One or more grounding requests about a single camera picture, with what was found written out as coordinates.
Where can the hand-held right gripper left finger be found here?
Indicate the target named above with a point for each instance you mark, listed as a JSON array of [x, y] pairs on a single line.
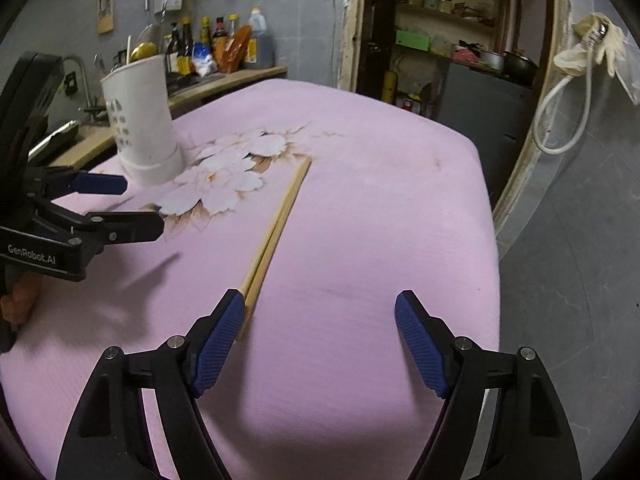
[[220, 340]]

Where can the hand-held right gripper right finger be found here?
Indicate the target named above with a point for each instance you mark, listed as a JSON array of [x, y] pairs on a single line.
[[420, 345]]

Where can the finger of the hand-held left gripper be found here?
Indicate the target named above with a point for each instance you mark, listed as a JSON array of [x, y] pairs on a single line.
[[100, 185], [135, 227]]

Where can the white utensil holder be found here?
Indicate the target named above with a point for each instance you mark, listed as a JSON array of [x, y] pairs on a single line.
[[145, 120]]

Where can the gold spoon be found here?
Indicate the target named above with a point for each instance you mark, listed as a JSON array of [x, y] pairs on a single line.
[[144, 51]]

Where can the person's left hand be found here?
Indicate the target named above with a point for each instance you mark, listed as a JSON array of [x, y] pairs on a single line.
[[20, 302]]

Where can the metal kitchen faucet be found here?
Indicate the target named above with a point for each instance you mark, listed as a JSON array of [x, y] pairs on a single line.
[[86, 85]]

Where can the black pan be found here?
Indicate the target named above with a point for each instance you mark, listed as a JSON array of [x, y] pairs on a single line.
[[190, 82]]

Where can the pink floral cloth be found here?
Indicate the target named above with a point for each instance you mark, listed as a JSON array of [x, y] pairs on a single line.
[[375, 210]]

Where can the metal strainer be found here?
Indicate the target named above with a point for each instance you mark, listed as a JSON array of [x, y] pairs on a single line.
[[150, 32]]

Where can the dark sauce bottle yellow label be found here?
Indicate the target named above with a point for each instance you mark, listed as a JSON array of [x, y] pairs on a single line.
[[186, 47]]

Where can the blue and white bag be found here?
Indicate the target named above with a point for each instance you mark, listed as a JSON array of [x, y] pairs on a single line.
[[204, 57]]

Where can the yellow-capped sauce bottle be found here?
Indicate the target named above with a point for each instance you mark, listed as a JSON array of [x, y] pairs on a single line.
[[232, 26], [205, 31]]

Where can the wooden counter shelf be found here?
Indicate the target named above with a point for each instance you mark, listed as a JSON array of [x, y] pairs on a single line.
[[250, 74]]

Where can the orange snack bag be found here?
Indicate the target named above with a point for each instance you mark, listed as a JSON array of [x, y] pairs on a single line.
[[235, 52]]

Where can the red-capped sauce bottle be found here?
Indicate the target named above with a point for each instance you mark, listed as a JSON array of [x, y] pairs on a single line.
[[219, 31]]

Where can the dark jug with yellow cap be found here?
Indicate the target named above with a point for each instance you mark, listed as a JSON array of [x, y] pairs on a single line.
[[260, 47]]

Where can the red and white container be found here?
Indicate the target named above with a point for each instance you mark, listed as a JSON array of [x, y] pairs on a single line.
[[410, 105]]

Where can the grey cabinet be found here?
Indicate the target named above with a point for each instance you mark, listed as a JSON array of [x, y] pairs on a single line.
[[475, 110]]

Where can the yellow canister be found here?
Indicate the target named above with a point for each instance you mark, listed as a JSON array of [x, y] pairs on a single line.
[[389, 87]]

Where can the metal pot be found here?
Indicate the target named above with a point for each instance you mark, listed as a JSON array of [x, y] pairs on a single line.
[[492, 61]]

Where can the pink bowl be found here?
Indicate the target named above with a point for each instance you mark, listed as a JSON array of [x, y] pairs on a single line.
[[465, 54]]

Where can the black wok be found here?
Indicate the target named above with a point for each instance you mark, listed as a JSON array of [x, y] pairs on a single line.
[[520, 66]]

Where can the green box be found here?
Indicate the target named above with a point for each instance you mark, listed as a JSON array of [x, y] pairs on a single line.
[[412, 40]]

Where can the cream rubber gloves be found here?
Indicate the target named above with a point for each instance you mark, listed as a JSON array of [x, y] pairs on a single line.
[[572, 57]]

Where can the wooden shelf unit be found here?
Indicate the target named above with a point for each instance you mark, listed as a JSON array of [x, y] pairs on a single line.
[[420, 10]]

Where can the wall socket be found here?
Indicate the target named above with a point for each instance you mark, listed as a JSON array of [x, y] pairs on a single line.
[[70, 84]]

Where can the wooden wall plaque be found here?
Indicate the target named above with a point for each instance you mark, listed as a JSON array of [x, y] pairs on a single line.
[[105, 15]]

